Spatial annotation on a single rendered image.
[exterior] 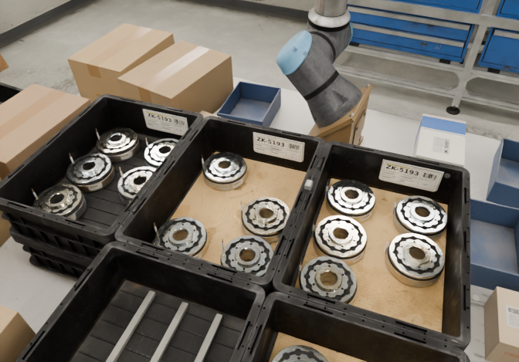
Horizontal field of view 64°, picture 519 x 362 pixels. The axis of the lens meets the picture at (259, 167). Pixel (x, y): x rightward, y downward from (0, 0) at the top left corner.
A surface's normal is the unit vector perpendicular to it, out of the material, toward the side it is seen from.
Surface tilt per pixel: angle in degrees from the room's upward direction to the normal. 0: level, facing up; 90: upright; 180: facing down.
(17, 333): 90
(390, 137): 0
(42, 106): 0
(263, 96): 90
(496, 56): 90
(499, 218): 90
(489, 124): 0
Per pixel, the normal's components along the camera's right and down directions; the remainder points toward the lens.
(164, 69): -0.02, -0.73
